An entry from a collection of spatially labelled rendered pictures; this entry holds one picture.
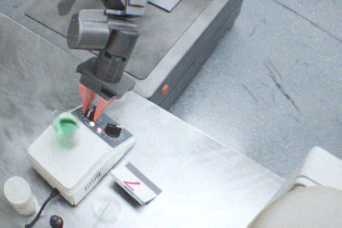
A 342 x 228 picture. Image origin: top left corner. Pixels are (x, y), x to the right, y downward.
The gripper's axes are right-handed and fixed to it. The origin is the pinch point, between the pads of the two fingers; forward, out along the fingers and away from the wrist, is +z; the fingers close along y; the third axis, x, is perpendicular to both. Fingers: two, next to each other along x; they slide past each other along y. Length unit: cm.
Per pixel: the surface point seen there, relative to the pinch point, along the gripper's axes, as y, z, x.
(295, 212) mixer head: 32, -38, -49
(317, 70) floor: 44, 12, 139
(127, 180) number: 13.0, 5.9, -4.1
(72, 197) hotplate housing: 7.0, 9.2, -14.3
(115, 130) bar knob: 5.9, 0.2, -0.1
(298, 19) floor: 24, 0, 162
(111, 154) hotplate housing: 8.4, 1.9, -4.9
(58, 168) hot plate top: 2.5, 5.0, -14.1
